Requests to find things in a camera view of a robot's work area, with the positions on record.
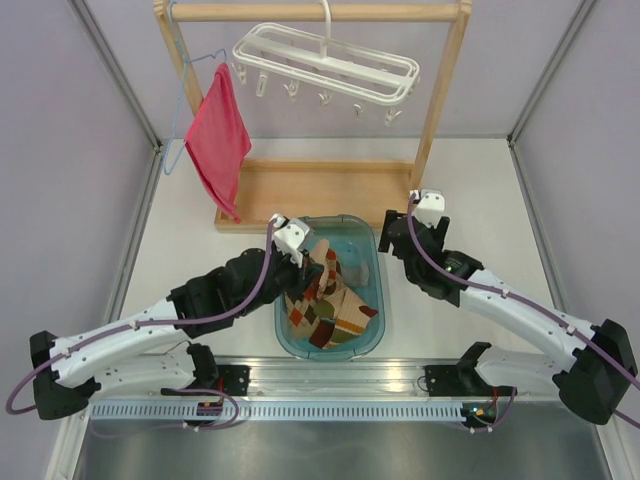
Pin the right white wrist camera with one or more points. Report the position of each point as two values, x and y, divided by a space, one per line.
427 206

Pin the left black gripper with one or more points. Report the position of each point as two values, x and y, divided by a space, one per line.
303 275

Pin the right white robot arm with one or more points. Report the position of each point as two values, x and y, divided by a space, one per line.
589 366

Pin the argyle patterned sock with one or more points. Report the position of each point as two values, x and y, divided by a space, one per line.
331 280

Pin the aluminium frame post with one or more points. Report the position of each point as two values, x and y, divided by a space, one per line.
98 39
569 36

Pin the red mesh cloth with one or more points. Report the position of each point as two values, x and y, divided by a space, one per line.
218 142

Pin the blue translucent plastic bin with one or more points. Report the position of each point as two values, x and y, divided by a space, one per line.
353 241

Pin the slotted cable duct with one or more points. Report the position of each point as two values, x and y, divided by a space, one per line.
279 411

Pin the white clip sock hanger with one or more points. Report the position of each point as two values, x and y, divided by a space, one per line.
333 67

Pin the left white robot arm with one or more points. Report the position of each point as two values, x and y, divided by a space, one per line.
155 351

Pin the blue wire hanger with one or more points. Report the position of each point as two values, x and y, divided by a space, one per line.
189 84

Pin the right aluminium frame post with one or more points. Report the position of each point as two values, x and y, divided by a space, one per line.
569 36

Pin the aluminium mounting rail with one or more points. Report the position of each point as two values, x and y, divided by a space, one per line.
330 380

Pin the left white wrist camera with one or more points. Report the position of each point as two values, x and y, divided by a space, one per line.
290 237

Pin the left aluminium frame post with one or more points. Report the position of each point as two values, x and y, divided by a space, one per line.
98 39

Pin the wooden clothes rack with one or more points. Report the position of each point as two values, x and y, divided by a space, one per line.
319 186

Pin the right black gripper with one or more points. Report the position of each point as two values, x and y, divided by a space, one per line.
439 232

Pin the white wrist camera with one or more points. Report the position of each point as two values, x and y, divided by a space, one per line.
427 206
290 237

